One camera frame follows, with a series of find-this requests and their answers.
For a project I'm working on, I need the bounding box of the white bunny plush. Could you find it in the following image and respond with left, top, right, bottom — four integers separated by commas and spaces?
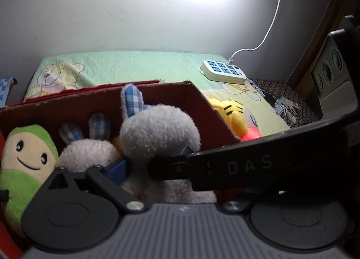
120, 84, 216, 204
56, 113, 121, 172

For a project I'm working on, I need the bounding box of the yellow tiger plush toy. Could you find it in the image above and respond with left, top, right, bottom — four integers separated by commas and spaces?
209, 98, 262, 142

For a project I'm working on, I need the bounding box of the green bean plush toy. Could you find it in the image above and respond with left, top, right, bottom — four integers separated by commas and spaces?
1, 125, 59, 236

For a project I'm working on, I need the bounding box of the green bear print blanket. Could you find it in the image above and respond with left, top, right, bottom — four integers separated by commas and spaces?
24, 51, 289, 136

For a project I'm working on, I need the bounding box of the white power strip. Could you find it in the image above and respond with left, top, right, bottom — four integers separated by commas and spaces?
200, 60, 247, 84

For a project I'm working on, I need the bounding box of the blue checkered cloth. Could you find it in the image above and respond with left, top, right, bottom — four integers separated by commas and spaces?
0, 77, 17, 108

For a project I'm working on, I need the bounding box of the white power cable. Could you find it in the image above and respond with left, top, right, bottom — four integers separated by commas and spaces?
229, 0, 295, 64

